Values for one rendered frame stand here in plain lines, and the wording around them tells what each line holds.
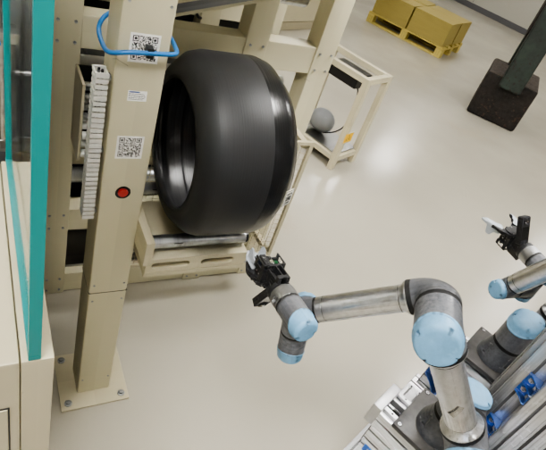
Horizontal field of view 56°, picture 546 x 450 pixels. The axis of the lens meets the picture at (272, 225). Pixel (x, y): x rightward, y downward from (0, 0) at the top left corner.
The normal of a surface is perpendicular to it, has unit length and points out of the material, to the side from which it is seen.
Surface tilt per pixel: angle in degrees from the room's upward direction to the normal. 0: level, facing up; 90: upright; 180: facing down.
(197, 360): 0
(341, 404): 0
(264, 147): 58
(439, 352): 84
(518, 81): 89
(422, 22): 90
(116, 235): 90
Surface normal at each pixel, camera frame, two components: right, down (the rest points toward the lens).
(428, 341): -0.31, 0.42
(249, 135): 0.49, 0.03
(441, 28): -0.59, 0.35
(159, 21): 0.40, 0.66
